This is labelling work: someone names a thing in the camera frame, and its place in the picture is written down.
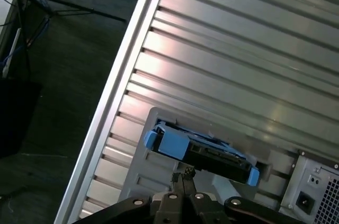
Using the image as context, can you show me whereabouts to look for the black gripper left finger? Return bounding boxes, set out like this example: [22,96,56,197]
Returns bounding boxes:
[79,172,190,224]

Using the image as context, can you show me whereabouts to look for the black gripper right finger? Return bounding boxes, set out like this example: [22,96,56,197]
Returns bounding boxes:
[184,167,301,224]

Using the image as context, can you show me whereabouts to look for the hard disk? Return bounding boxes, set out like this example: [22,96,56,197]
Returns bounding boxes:
[142,120,260,189]

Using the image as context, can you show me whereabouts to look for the grey plastic parts rack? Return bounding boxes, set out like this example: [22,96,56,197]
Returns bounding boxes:
[119,106,300,224]

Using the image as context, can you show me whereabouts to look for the grey power supply unit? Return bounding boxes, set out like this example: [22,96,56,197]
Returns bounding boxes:
[280,155,339,224]

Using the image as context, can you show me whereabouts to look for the black waste bin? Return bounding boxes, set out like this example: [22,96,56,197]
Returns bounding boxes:
[0,77,43,159]

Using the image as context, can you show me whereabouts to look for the blue network cable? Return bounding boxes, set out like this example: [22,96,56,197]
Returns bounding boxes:
[0,0,51,66]

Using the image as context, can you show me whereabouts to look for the white cable strip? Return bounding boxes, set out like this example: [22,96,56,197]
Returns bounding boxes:
[2,28,21,77]

